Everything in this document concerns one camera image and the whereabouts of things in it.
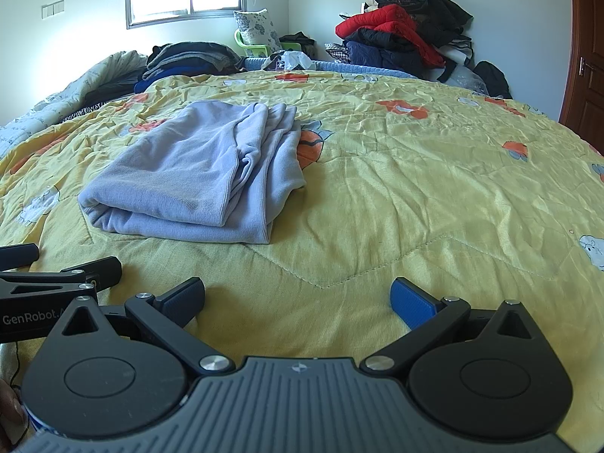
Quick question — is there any black backpack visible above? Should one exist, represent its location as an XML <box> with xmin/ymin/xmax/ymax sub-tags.
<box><xmin>473</xmin><ymin>60</ymin><xmax>513</xmax><ymax>100</ymax></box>

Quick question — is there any pale floral quilt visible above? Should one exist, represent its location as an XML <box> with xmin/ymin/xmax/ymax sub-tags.
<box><xmin>0</xmin><ymin>49</ymin><xmax>149</xmax><ymax>159</ymax></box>

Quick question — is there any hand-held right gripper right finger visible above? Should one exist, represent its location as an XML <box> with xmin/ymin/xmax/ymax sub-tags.
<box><xmin>359</xmin><ymin>277</ymin><xmax>544</xmax><ymax>379</ymax></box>

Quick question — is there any white and black garment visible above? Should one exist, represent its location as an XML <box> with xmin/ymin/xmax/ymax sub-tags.
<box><xmin>441</xmin><ymin>38</ymin><xmax>474</xmax><ymax>81</ymax></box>

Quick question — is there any pile of jackets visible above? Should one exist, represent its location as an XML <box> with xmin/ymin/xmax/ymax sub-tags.
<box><xmin>335</xmin><ymin>4</ymin><xmax>447</xmax><ymax>67</ymax></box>

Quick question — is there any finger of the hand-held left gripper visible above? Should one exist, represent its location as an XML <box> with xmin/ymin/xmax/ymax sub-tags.
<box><xmin>0</xmin><ymin>256</ymin><xmax>123</xmax><ymax>300</ymax></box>
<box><xmin>0</xmin><ymin>243</ymin><xmax>41</xmax><ymax>270</ymax></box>

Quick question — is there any black jacket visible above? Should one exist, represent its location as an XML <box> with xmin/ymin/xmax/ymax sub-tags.
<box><xmin>370</xmin><ymin>0</ymin><xmax>474</xmax><ymax>48</ymax></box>

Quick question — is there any clear plastic bag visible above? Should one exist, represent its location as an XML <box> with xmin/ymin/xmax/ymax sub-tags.
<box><xmin>446</xmin><ymin>63</ymin><xmax>489</xmax><ymax>92</ymax></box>

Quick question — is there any yellow printed quilt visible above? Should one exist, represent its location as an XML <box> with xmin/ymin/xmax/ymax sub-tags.
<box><xmin>0</xmin><ymin>70</ymin><xmax>604</xmax><ymax>453</ymax></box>

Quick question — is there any brown wooden door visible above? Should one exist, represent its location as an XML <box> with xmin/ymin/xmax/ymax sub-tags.
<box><xmin>559</xmin><ymin>0</ymin><xmax>604</xmax><ymax>152</ymax></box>

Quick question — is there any stack of dark folded clothes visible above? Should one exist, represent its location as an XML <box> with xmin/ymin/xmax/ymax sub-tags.
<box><xmin>133</xmin><ymin>42</ymin><xmax>243</xmax><ymax>94</ymax></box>

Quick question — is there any checkered black white cloth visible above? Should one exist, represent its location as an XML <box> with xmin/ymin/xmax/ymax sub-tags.
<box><xmin>325</xmin><ymin>42</ymin><xmax>352</xmax><ymax>63</ymax></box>

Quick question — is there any floral pillow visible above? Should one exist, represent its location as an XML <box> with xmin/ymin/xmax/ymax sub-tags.
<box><xmin>233</xmin><ymin>8</ymin><xmax>284</xmax><ymax>55</ymax></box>

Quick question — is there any zebra striped cloth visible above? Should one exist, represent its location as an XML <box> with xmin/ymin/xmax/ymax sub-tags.
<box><xmin>59</xmin><ymin>104</ymin><xmax>102</xmax><ymax>123</ymax></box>

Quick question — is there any window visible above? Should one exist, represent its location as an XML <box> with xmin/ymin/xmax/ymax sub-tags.
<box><xmin>125</xmin><ymin>0</ymin><xmax>248</xmax><ymax>30</ymax></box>

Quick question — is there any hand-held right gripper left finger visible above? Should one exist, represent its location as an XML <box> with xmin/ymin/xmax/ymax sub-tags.
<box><xmin>59</xmin><ymin>277</ymin><xmax>236</xmax><ymax>379</ymax></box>

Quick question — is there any navy jacket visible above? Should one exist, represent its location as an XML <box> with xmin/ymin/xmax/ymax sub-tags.
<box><xmin>344</xmin><ymin>40</ymin><xmax>425</xmax><ymax>79</ymax></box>

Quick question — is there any thin black cable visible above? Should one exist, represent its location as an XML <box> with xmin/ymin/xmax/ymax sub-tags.
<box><xmin>12</xmin><ymin>340</ymin><xmax>24</xmax><ymax>392</ymax></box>

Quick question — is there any person's left hand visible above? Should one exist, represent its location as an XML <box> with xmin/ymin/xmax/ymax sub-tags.
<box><xmin>0</xmin><ymin>377</ymin><xmax>29</xmax><ymax>451</ymax></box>

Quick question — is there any crumpled white cloth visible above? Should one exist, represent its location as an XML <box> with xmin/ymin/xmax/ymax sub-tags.
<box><xmin>262</xmin><ymin>49</ymin><xmax>314</xmax><ymax>71</ymax></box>

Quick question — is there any green plastic chair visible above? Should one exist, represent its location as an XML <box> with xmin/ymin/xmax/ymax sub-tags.
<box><xmin>234</xmin><ymin>29</ymin><xmax>303</xmax><ymax>57</ymax></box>

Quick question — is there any blue blanket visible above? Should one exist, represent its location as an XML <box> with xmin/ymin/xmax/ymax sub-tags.
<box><xmin>240</xmin><ymin>55</ymin><xmax>418</xmax><ymax>80</ymax></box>

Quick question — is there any light purple sweater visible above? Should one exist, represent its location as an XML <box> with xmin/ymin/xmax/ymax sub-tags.
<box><xmin>78</xmin><ymin>101</ymin><xmax>307</xmax><ymax>246</ymax></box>

